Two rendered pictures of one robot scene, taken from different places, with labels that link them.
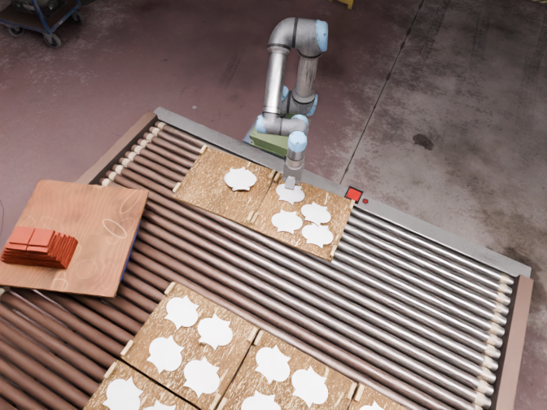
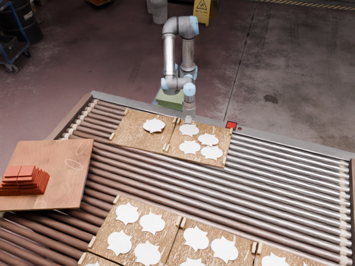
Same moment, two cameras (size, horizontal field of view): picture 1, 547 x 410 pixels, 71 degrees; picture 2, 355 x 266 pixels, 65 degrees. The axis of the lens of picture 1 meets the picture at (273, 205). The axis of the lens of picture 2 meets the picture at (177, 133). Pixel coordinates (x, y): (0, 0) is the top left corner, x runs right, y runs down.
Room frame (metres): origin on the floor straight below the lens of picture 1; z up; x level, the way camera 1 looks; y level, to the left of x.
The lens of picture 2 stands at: (-0.30, 0.06, 2.45)
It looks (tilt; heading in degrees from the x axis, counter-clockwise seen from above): 48 degrees down; 358
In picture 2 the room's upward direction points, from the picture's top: 2 degrees counter-clockwise
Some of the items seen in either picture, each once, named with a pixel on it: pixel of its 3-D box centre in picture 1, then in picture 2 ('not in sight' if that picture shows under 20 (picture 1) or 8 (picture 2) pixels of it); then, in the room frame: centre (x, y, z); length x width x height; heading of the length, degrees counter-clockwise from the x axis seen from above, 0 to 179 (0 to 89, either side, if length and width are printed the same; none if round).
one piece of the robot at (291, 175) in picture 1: (291, 172); (188, 113); (1.06, -0.07, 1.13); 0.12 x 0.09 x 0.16; 170
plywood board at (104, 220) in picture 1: (74, 233); (46, 171); (0.72, 0.83, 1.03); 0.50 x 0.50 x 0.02; 88
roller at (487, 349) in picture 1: (282, 250); (190, 165); (0.79, -0.06, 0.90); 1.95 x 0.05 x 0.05; 66
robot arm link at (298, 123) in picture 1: (295, 128); (186, 83); (1.18, -0.07, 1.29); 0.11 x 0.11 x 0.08; 87
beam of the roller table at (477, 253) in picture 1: (320, 186); (207, 124); (1.18, -0.23, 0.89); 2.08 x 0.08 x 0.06; 66
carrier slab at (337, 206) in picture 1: (303, 214); (199, 142); (0.97, -0.15, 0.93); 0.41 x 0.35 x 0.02; 70
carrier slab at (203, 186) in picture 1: (225, 184); (145, 130); (1.11, 0.24, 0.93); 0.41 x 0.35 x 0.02; 71
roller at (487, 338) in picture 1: (287, 241); (192, 160); (0.84, -0.08, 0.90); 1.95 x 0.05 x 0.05; 66
